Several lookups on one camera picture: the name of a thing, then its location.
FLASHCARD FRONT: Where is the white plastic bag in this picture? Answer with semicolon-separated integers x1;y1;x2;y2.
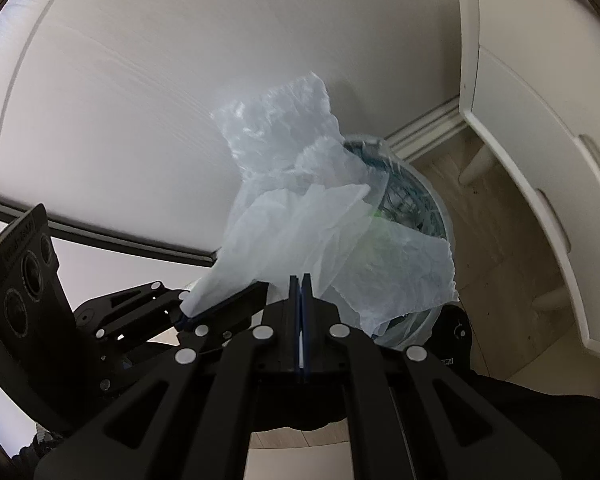
182;71;461;336

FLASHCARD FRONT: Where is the trash bin with liner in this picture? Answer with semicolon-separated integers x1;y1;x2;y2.
332;138;458;350

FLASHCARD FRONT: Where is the white bedside cabinet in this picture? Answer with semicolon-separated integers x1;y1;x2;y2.
460;0;600;358

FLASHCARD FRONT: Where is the black tracking camera module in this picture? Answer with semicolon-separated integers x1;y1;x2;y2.
0;204;76;344

